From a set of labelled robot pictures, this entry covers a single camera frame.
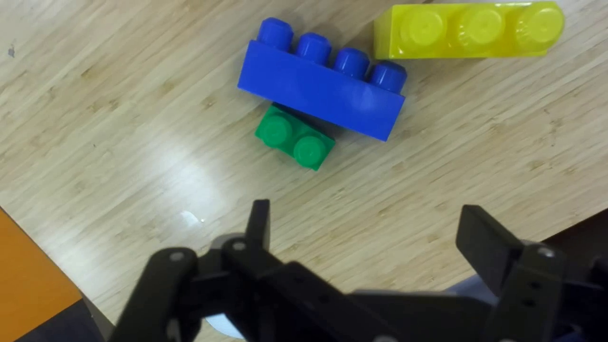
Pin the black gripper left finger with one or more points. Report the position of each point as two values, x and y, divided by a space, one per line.
259 228

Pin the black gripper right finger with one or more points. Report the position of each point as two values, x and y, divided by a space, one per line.
487 247

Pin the small green LEGO block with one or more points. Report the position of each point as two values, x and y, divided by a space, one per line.
292 138

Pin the blue four-stud LEGO block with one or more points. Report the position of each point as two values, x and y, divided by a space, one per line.
316 95

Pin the yellow LEGO block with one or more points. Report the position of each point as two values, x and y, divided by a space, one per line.
468 30

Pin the orange flat panel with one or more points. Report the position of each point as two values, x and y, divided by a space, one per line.
26 285

